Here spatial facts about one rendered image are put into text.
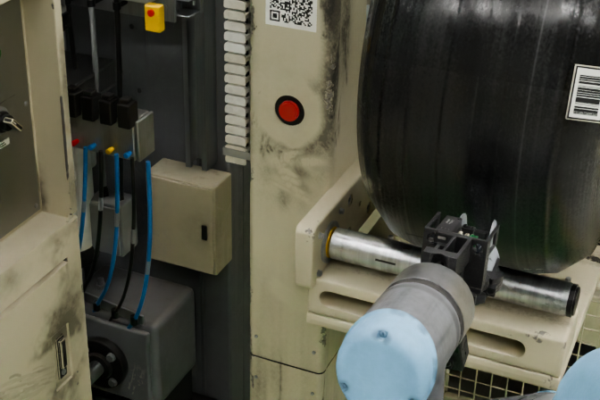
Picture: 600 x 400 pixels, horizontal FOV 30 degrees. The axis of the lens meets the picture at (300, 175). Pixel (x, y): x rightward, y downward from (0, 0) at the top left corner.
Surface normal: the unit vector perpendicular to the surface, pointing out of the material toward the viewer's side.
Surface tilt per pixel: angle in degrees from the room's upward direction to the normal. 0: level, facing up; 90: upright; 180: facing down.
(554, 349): 90
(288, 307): 90
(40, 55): 90
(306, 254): 90
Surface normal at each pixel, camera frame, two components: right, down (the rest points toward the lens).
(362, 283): 0.02, -0.88
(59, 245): 0.92, 0.20
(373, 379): -0.40, 0.22
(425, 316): 0.52, -0.70
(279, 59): -0.40, 0.42
